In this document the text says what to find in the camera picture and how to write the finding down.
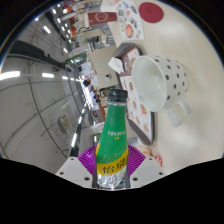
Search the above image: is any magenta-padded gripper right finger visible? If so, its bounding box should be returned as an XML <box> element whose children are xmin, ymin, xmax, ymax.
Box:
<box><xmin>126</xmin><ymin>143</ymin><xmax>168</xmax><ymax>189</ymax></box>

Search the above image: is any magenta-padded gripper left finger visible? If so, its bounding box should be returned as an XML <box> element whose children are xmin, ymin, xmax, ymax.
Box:
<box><xmin>55</xmin><ymin>143</ymin><xmax>98</xmax><ymax>189</ymax></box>

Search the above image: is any green drink bottle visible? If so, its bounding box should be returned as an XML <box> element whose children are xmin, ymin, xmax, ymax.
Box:
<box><xmin>92</xmin><ymin>87</ymin><xmax>132</xmax><ymax>190</ymax></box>

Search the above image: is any clear plastic food bag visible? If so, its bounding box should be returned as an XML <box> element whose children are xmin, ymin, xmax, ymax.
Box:
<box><xmin>134</xmin><ymin>143</ymin><xmax>164</xmax><ymax>168</ymax></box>

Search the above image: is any ceiling air conditioner unit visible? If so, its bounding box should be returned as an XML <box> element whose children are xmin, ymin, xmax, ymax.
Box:
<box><xmin>58</xmin><ymin>114</ymin><xmax>74</xmax><ymax>135</ymax></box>

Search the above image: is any brown food tray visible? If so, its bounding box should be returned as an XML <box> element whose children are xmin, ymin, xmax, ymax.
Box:
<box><xmin>113</xmin><ymin>42</ymin><xmax>157</xmax><ymax>147</ymax></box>

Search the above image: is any white polka-dot mug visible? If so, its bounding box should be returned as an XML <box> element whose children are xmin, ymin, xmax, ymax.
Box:
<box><xmin>131</xmin><ymin>54</ymin><xmax>193</xmax><ymax>128</ymax></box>

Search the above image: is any white paper napkin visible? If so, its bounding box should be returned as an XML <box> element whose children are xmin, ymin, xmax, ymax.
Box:
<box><xmin>107</xmin><ymin>56</ymin><xmax>125</xmax><ymax>75</ymax></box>

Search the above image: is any group of beige chairs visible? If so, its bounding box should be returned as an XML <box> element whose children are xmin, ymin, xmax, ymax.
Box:
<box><xmin>71</xmin><ymin>6</ymin><xmax>119</xmax><ymax>141</ymax></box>

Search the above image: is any group of ceiling lights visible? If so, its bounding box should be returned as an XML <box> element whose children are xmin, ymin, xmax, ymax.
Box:
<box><xmin>0</xmin><ymin>8</ymin><xmax>88</xmax><ymax>148</ymax></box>

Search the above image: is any printed sticker sheet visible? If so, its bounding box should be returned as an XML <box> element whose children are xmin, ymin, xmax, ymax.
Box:
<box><xmin>114</xmin><ymin>0</ymin><xmax>145</xmax><ymax>42</ymax></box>

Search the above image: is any flat round red coaster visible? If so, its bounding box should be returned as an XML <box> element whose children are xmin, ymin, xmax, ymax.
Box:
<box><xmin>138</xmin><ymin>1</ymin><xmax>164</xmax><ymax>24</ymax></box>

